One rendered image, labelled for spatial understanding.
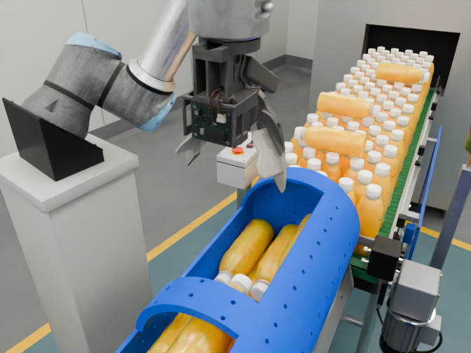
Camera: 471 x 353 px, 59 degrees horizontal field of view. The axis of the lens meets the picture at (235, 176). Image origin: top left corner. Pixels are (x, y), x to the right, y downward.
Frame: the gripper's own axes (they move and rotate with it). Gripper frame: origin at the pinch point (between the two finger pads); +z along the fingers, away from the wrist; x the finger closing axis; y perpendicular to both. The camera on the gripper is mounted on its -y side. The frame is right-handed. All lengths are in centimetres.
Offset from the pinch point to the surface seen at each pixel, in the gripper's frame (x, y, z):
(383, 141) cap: 10, -85, 29
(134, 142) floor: -214, -211, 142
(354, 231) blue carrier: 13.6, -31.1, 26.8
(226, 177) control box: -30, -53, 38
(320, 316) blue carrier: 14.2, -6.2, 28.1
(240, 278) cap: 0.0, -2.6, 22.5
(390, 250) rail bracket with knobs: 22, -45, 40
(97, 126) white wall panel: -240, -195, 126
